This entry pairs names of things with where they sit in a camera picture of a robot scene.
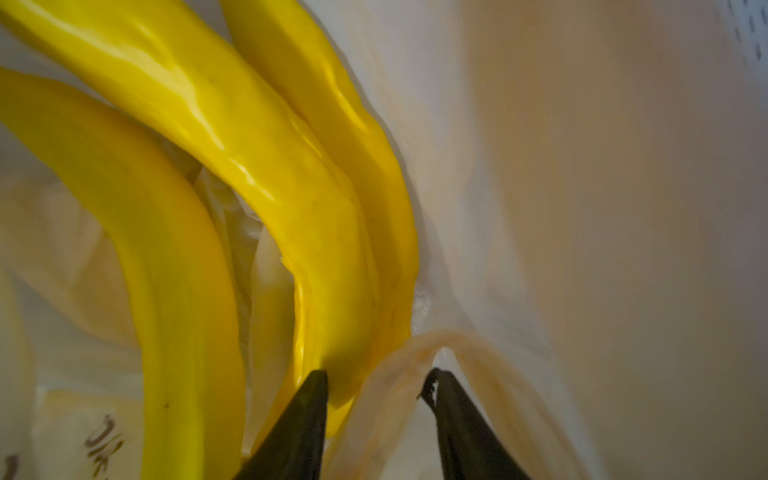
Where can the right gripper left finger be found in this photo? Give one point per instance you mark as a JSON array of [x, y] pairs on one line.
[[294, 447]]

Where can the beige plastic bag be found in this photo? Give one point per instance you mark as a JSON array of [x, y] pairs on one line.
[[588, 181]]

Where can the white perforated plastic basket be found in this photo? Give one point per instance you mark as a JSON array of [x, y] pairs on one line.
[[745, 26]]

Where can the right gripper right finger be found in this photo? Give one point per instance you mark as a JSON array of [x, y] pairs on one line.
[[469, 449]]

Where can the orange-yellow banana bunch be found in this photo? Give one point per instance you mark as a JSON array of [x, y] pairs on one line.
[[274, 113]]

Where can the single yellow banana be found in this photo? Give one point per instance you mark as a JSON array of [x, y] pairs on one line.
[[181, 297]]

